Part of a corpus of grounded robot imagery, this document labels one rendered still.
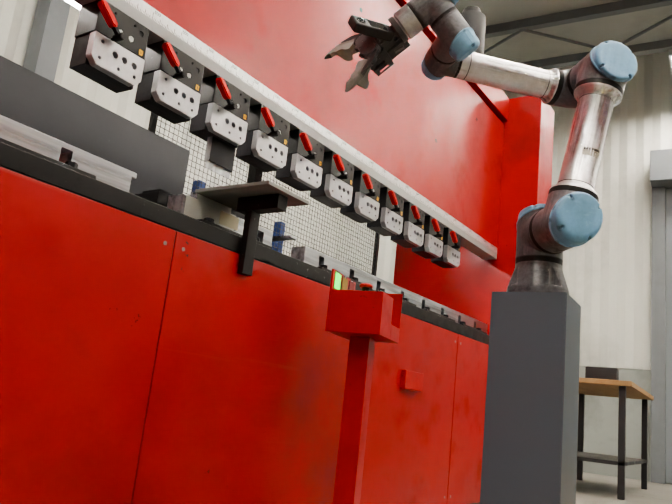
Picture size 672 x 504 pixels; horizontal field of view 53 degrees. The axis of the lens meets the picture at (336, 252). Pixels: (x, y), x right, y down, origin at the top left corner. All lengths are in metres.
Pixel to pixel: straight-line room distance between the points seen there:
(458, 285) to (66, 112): 2.37
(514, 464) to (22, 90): 1.72
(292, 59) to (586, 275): 7.54
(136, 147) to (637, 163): 8.09
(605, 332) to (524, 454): 7.68
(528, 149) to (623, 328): 5.56
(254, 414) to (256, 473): 0.16
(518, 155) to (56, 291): 2.99
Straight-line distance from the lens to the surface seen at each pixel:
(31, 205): 1.46
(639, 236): 9.51
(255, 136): 2.12
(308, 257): 2.29
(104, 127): 2.42
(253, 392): 1.90
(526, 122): 4.06
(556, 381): 1.65
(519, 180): 3.94
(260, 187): 1.79
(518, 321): 1.69
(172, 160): 2.60
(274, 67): 2.24
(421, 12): 1.75
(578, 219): 1.64
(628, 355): 9.24
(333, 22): 2.59
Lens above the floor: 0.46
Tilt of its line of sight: 13 degrees up
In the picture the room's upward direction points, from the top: 6 degrees clockwise
